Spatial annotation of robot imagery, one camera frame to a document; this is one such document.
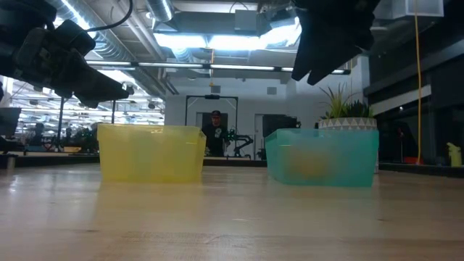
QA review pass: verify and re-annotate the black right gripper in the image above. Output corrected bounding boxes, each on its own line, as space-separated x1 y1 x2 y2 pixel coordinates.
291 0 381 86

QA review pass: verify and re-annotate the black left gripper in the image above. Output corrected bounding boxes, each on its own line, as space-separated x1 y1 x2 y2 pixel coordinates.
12 20 131 110

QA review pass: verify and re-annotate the yellow translucent plastic bin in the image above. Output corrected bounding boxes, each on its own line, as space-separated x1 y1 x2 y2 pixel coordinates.
96 123 207 184

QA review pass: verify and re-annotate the green translucent plastic bin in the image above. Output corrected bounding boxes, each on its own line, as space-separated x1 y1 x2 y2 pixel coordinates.
264 128 380 189

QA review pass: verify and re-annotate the distant black robot rig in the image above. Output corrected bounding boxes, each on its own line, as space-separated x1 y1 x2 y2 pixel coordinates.
30 122 99 154

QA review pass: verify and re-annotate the potted plant patterned white pot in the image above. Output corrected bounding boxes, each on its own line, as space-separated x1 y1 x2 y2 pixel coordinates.
318 82 380 173

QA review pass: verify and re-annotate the black monitor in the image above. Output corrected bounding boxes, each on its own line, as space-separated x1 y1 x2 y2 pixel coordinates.
0 107 22 138

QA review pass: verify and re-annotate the long LED light bar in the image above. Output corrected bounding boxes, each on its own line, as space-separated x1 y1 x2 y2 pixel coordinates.
86 59 352 76

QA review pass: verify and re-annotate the white ceiling unit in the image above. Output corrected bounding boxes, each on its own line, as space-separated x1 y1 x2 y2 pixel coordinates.
375 0 445 20

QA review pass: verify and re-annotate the yellow spray bottle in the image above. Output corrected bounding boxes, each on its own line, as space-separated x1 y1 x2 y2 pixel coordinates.
446 141 463 168

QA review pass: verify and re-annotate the black aluminium table frame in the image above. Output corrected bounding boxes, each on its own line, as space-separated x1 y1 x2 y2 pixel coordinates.
0 152 464 179

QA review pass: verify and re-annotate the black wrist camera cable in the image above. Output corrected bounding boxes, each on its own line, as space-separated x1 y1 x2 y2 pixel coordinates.
86 0 134 33

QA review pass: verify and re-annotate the black wall screen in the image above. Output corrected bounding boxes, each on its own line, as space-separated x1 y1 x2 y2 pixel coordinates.
262 114 302 131

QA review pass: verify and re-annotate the yellow power cable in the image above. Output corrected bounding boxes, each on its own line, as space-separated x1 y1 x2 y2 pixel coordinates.
414 0 424 165

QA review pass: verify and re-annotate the silver ventilation duct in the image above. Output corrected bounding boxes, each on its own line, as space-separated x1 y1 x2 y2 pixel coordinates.
144 0 175 23

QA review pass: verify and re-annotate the black background gantry frame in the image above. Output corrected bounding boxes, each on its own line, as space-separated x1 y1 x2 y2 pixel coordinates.
185 94 239 128

